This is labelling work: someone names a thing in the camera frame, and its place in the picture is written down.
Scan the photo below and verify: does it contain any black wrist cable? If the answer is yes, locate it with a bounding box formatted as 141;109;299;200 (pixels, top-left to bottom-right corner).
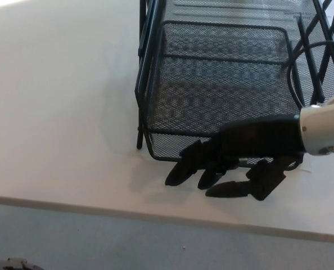
286;41;334;110

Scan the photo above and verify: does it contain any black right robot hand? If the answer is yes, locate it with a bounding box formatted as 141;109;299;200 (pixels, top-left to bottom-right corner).
164;114;306;202

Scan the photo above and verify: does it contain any black metal organizer frame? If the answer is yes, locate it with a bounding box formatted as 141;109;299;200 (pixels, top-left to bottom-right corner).
135;0;334;150

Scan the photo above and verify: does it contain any small black mesh tray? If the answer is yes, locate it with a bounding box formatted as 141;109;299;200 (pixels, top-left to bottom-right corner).
147;20;305;169

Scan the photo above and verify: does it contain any grey robot body part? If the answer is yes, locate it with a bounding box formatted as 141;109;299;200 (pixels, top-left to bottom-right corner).
0;256;44;270

